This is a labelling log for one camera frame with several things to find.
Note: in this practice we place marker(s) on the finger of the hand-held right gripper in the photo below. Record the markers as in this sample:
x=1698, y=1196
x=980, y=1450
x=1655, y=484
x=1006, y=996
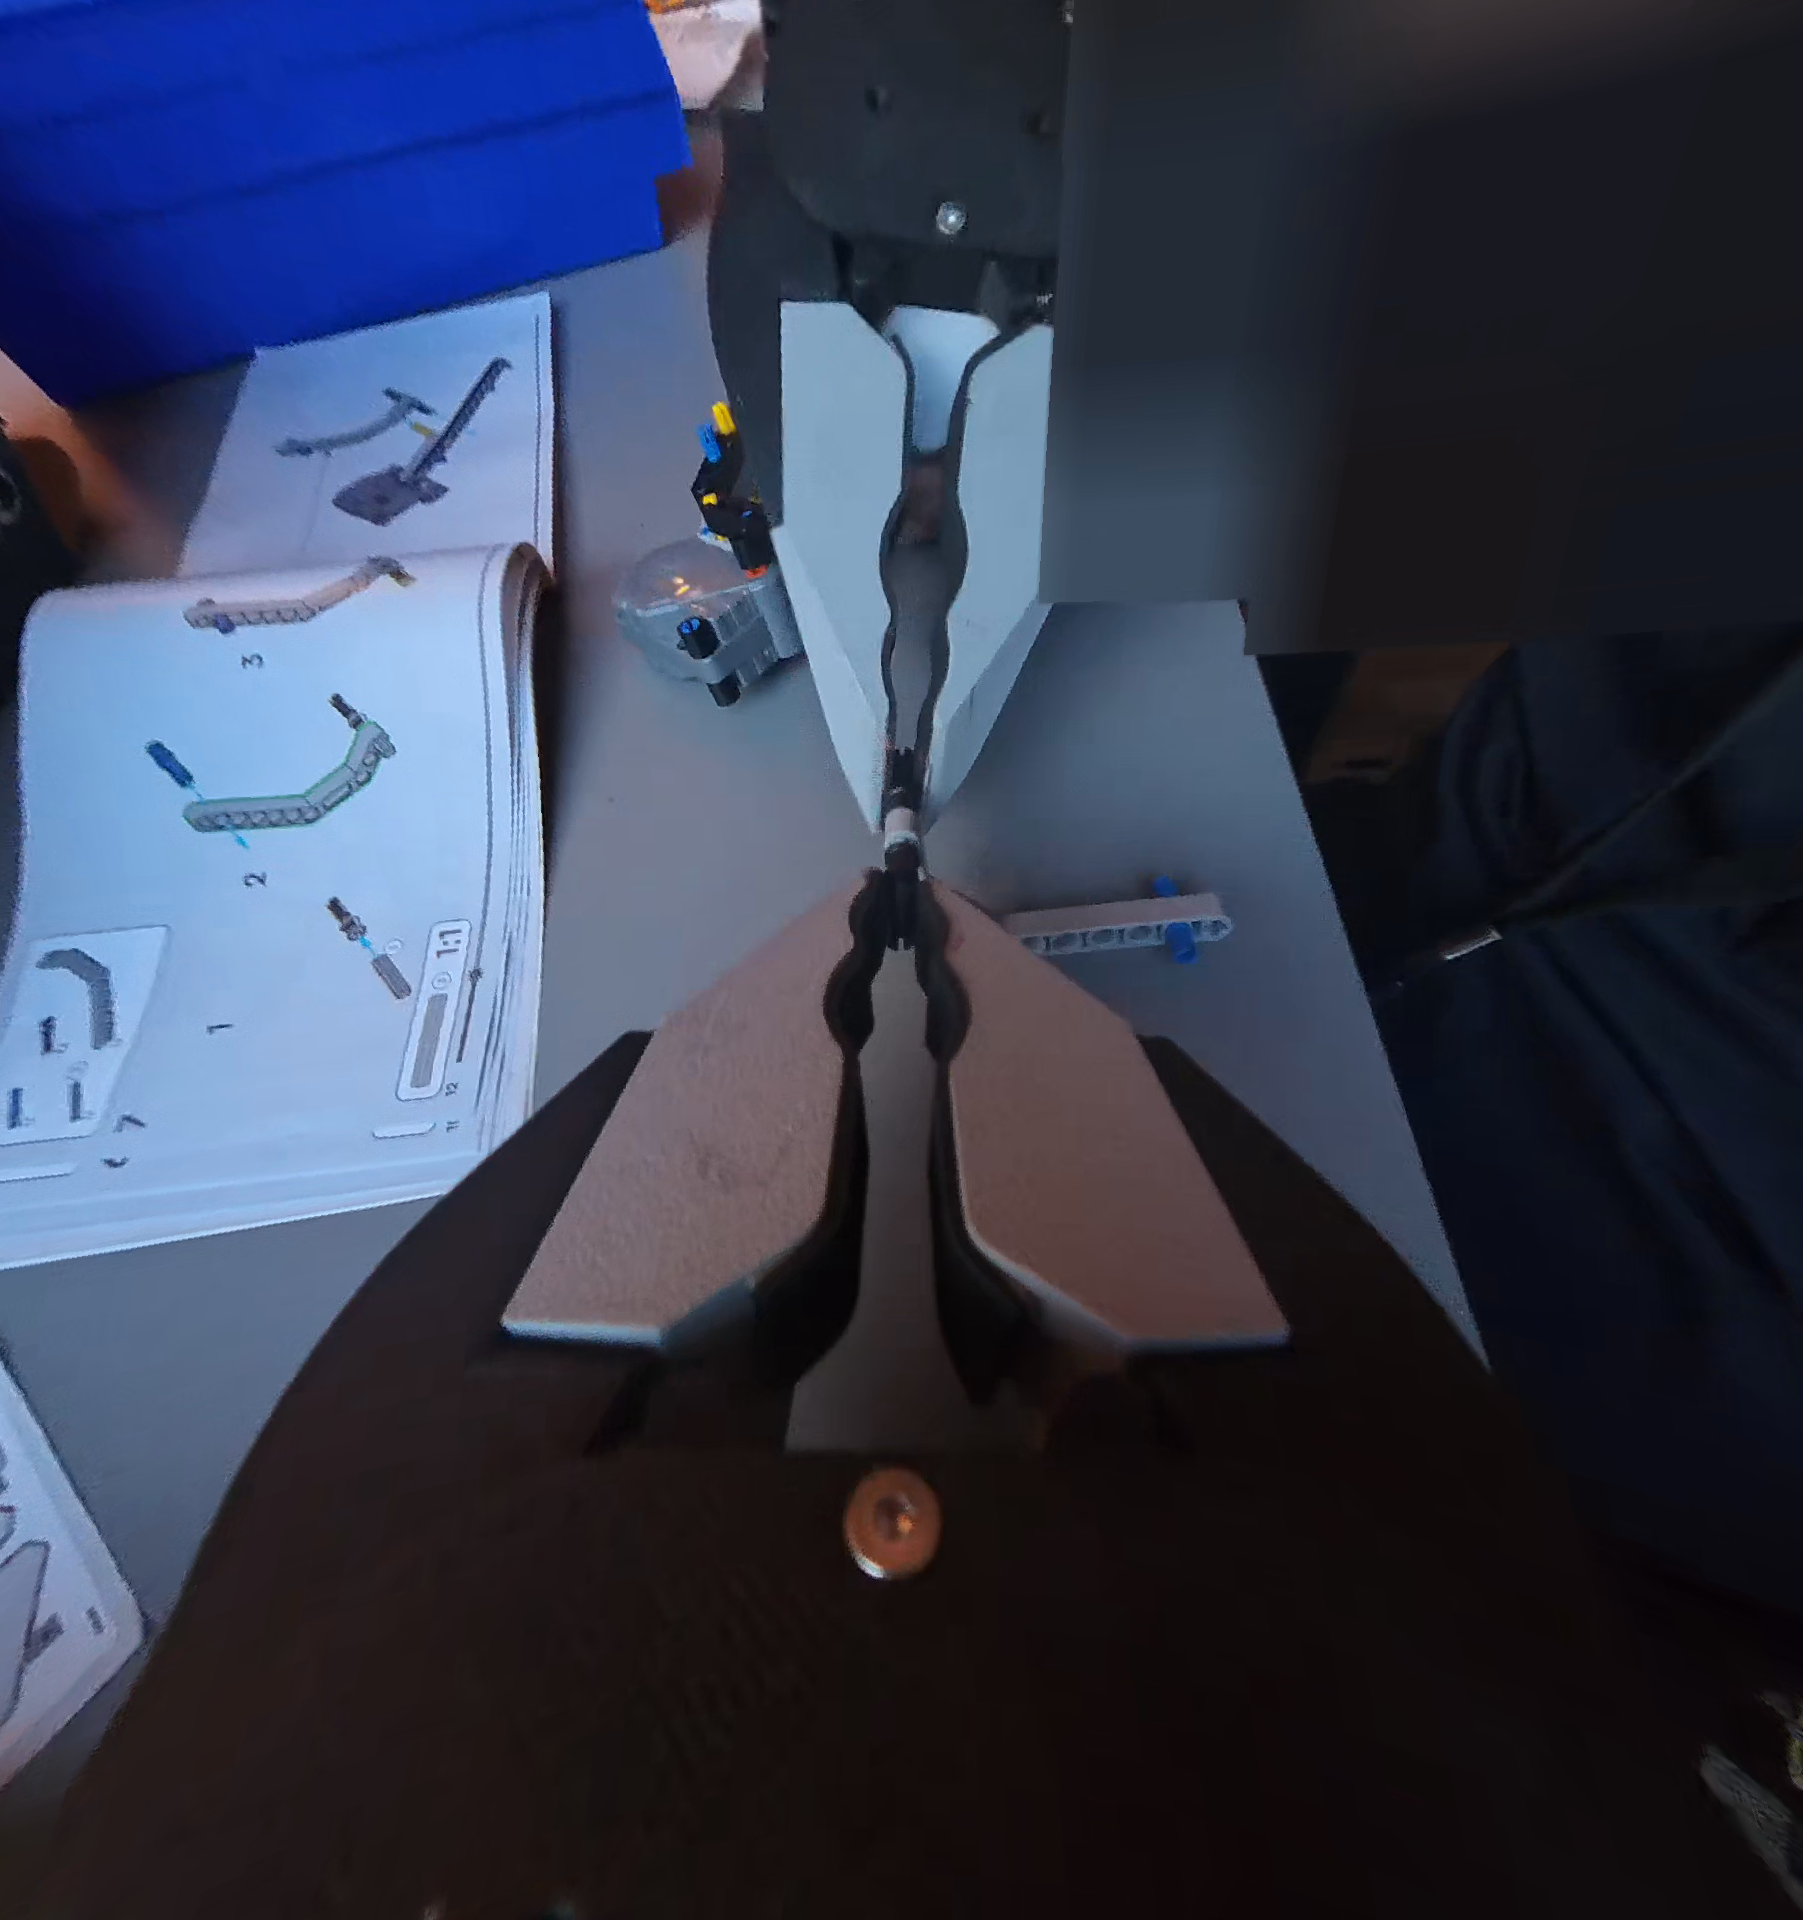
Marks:
x=835, y=480
x=1011, y=494

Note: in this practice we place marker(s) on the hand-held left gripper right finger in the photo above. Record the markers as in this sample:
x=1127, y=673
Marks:
x=1098, y=1171

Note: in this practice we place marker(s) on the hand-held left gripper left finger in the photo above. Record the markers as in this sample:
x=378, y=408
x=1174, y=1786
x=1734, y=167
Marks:
x=690, y=1154

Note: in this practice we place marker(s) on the grey lego beam blue pin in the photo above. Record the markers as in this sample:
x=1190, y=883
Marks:
x=1112, y=931

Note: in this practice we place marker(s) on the small black lego assembly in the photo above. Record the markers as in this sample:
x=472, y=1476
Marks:
x=733, y=510

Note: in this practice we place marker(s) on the grey lego motor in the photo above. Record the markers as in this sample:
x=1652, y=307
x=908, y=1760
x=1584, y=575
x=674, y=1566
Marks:
x=690, y=599

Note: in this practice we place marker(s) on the open lego instruction booklet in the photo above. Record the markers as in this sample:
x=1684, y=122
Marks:
x=272, y=899

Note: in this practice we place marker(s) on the blue plastic storage bin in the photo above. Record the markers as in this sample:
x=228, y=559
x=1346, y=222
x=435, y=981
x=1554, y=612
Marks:
x=240, y=151

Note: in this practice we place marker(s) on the white printed outline sheet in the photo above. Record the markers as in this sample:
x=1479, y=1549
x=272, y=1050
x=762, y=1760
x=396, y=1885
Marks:
x=16, y=1574

